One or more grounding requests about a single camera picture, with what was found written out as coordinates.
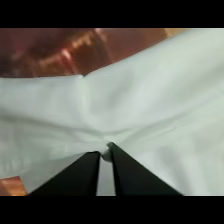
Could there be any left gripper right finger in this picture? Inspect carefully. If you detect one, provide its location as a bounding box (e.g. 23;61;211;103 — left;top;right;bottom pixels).
106;141;184;197

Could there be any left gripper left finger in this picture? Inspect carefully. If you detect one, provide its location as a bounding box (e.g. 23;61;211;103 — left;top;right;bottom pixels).
29;150;102;197

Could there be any white shirt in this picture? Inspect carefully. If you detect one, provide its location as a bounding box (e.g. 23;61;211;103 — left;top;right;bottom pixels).
0;28;224;197

